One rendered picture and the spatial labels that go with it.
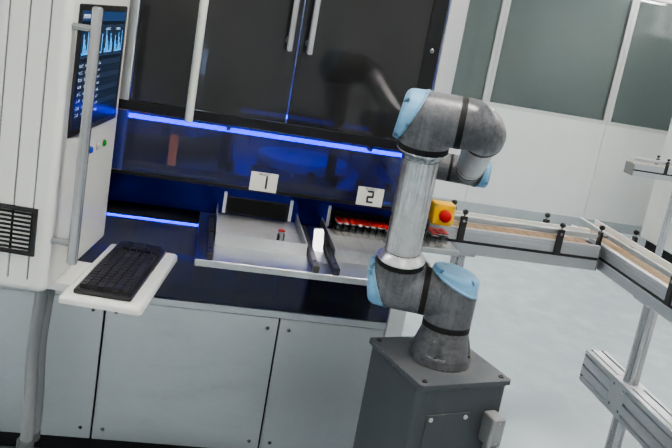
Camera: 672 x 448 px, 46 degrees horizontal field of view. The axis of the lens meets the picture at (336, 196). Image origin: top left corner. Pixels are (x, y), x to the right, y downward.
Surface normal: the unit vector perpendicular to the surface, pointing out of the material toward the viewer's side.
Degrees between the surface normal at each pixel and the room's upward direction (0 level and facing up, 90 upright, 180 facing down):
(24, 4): 90
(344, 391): 90
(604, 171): 90
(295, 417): 90
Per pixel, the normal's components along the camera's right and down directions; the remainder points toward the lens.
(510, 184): 0.14, 0.24
